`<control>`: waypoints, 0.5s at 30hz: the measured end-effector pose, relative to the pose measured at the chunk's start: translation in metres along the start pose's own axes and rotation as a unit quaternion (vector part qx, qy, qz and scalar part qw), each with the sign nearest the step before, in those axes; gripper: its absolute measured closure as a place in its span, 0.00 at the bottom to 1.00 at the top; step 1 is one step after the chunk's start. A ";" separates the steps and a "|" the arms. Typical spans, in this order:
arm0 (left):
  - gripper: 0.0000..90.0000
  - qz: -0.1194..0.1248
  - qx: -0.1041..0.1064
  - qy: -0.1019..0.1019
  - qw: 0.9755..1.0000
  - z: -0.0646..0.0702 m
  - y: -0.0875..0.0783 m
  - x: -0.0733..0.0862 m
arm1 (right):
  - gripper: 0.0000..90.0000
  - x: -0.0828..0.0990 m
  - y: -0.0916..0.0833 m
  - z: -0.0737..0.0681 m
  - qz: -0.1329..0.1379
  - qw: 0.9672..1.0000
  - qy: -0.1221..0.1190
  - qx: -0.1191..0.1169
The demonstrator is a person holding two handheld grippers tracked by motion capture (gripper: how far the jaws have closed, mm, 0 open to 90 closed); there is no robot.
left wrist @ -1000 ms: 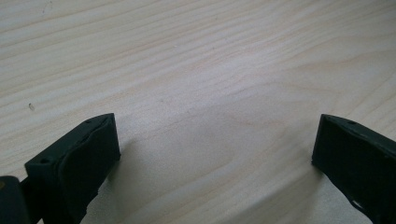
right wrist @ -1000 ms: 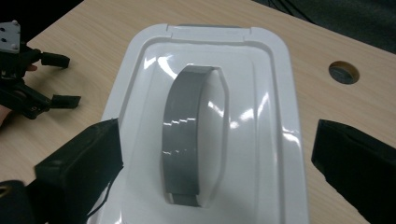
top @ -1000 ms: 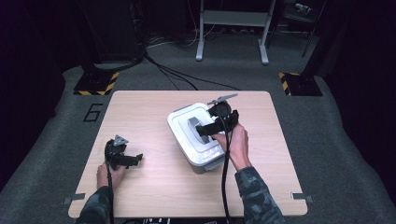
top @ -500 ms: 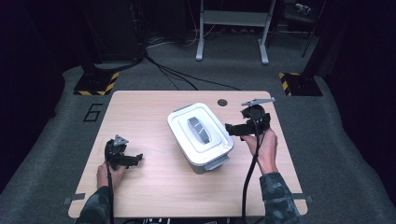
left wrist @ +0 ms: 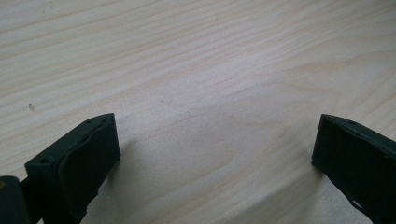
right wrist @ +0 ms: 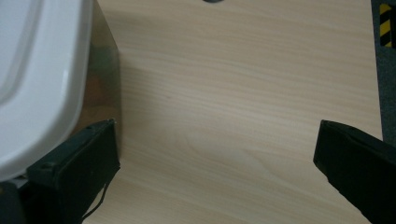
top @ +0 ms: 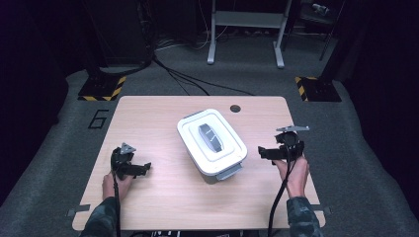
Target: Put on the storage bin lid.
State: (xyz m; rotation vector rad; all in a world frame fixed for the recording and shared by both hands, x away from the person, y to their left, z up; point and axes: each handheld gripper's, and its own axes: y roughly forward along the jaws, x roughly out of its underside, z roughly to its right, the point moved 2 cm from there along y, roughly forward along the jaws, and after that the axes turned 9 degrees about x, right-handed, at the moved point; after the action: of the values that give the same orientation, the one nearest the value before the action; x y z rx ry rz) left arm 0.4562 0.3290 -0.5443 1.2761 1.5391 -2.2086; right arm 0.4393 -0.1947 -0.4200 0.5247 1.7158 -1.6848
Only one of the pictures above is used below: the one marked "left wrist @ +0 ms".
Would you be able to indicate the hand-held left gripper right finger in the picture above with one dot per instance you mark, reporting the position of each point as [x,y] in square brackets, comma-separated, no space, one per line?
[358,165]

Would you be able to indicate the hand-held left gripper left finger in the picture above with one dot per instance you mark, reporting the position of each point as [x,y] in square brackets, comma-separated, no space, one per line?
[77,168]

